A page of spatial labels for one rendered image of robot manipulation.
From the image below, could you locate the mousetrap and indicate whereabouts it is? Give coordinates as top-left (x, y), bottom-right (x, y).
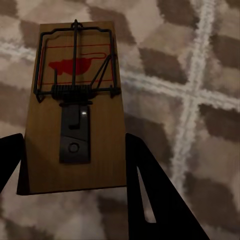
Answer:
top-left (16, 19), bottom-right (127, 196)

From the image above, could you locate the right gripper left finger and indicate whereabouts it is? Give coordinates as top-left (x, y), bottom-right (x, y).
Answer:
top-left (0, 133), bottom-right (24, 193)

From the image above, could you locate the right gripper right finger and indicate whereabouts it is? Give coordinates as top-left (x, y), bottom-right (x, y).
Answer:
top-left (125, 133), bottom-right (210, 240)

